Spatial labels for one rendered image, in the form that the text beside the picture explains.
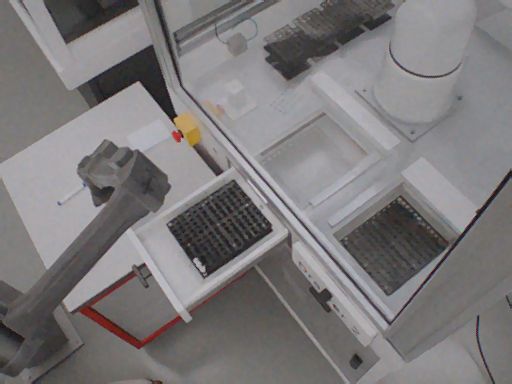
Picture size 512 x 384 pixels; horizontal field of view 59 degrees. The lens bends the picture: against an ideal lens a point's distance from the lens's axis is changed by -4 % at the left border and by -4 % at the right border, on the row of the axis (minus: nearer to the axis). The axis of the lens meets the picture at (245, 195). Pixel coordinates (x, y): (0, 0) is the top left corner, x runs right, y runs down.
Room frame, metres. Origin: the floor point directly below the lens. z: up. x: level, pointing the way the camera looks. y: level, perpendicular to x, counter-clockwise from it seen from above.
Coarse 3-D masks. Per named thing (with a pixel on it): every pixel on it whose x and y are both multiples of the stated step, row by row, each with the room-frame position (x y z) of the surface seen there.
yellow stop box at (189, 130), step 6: (186, 114) 0.91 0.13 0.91; (174, 120) 0.90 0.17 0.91; (180, 120) 0.89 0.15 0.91; (186, 120) 0.89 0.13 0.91; (180, 126) 0.87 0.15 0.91; (186, 126) 0.87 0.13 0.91; (192, 126) 0.86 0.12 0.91; (180, 132) 0.86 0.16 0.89; (186, 132) 0.84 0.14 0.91; (192, 132) 0.85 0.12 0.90; (198, 132) 0.86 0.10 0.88; (186, 138) 0.84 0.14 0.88; (192, 138) 0.85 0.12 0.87; (198, 138) 0.85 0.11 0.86; (192, 144) 0.84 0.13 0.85
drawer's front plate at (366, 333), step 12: (300, 252) 0.41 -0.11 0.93; (300, 264) 0.40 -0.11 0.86; (312, 264) 0.37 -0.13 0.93; (312, 276) 0.36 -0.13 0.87; (324, 276) 0.34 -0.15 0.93; (336, 288) 0.30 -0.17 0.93; (336, 300) 0.28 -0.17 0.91; (348, 300) 0.27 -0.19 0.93; (336, 312) 0.27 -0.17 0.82; (348, 312) 0.25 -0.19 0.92; (348, 324) 0.23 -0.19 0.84; (360, 324) 0.21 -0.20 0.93; (360, 336) 0.20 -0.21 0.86; (372, 336) 0.18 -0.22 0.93
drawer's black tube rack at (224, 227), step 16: (224, 192) 0.65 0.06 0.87; (240, 192) 0.62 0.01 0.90; (208, 208) 0.59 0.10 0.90; (224, 208) 0.58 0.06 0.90; (240, 208) 0.57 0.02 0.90; (256, 208) 0.57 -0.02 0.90; (176, 224) 0.56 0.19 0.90; (192, 224) 0.55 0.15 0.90; (208, 224) 0.54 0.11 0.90; (224, 224) 0.55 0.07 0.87; (240, 224) 0.54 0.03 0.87; (256, 224) 0.52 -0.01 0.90; (176, 240) 0.53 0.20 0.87; (192, 240) 0.51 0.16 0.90; (208, 240) 0.51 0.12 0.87; (224, 240) 0.49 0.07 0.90; (240, 240) 0.48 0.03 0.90; (256, 240) 0.49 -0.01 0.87; (208, 256) 0.45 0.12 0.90; (224, 256) 0.45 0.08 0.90; (208, 272) 0.42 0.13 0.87
